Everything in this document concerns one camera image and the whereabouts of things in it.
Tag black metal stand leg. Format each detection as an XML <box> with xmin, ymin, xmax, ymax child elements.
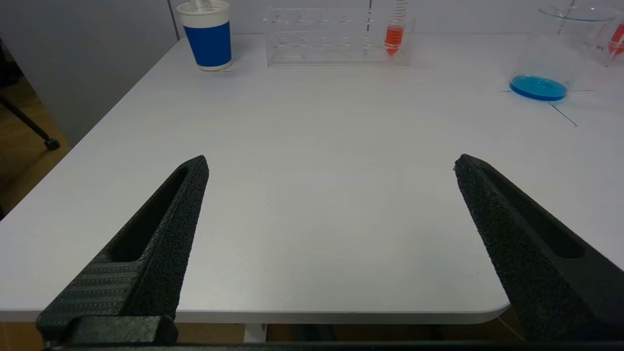
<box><xmin>0</xmin><ymin>93</ymin><xmax>61</xmax><ymax>151</ymax></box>

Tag clear glass beaker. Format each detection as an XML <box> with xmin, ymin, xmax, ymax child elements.
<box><xmin>509</xmin><ymin>4</ymin><xmax>621</xmax><ymax>102</ymax></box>

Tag clear acrylic test tube rack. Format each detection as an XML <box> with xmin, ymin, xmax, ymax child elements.
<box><xmin>587</xmin><ymin>17</ymin><xmax>624</xmax><ymax>68</ymax></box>
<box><xmin>264</xmin><ymin>6</ymin><xmax>415</xmax><ymax>67</ymax></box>

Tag test tube with red pigment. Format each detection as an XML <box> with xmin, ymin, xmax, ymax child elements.
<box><xmin>384</xmin><ymin>0</ymin><xmax>407</xmax><ymax>58</ymax></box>
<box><xmin>607</xmin><ymin>22</ymin><xmax>624</xmax><ymax>59</ymax></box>

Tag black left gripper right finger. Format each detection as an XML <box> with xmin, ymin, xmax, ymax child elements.
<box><xmin>454</xmin><ymin>154</ymin><xmax>624</xmax><ymax>342</ymax></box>

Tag blue white paper cup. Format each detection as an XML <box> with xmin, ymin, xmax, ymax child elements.
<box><xmin>176</xmin><ymin>0</ymin><xmax>233</xmax><ymax>72</ymax></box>

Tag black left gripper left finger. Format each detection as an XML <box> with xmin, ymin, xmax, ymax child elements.
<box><xmin>36</xmin><ymin>155</ymin><xmax>210</xmax><ymax>345</ymax></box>

